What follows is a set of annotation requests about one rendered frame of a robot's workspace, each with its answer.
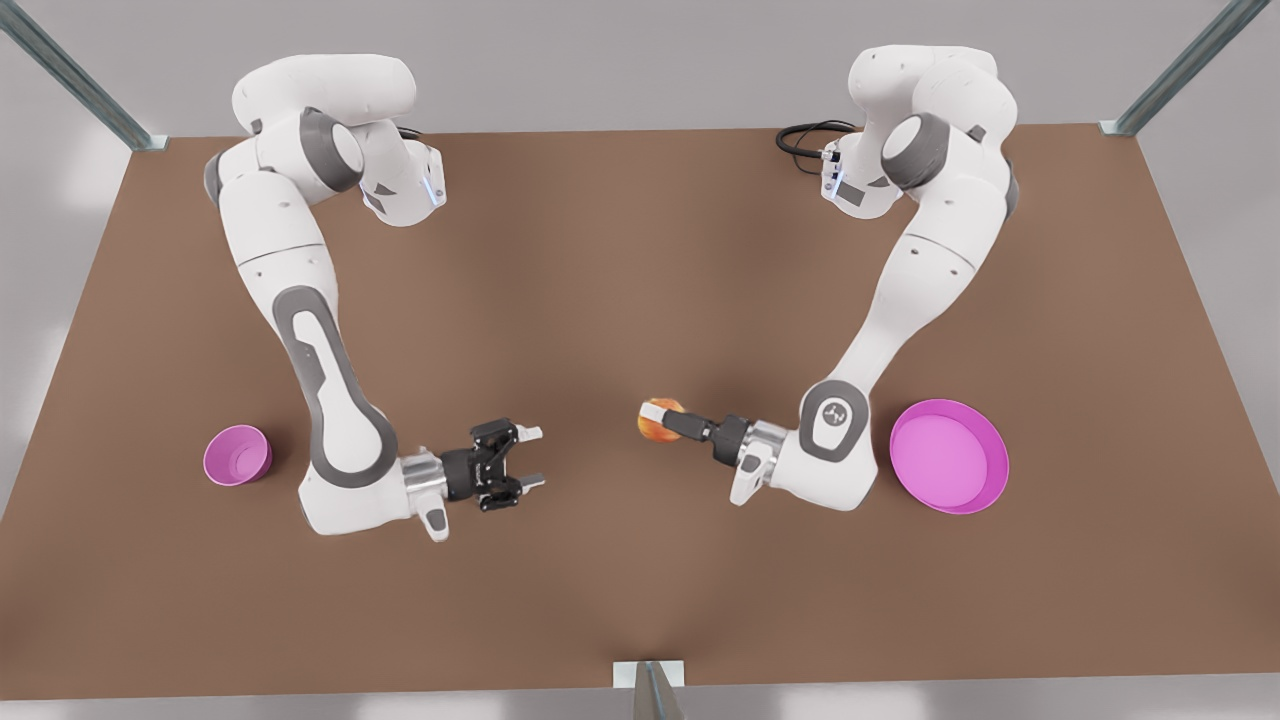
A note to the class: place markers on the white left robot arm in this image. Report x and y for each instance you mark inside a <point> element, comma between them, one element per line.
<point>905,280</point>

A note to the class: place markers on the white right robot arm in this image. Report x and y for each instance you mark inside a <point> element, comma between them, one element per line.
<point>330,400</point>

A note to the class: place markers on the red yellow apple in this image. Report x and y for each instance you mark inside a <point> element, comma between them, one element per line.
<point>657,424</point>

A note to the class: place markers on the pink plate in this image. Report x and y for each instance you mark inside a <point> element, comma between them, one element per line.
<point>948,456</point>

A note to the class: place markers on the silver frame post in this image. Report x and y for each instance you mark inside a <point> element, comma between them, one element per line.
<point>80,78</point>
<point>1180,70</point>
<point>652,690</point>

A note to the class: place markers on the pink bowl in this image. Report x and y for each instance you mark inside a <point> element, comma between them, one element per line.
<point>237,455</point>

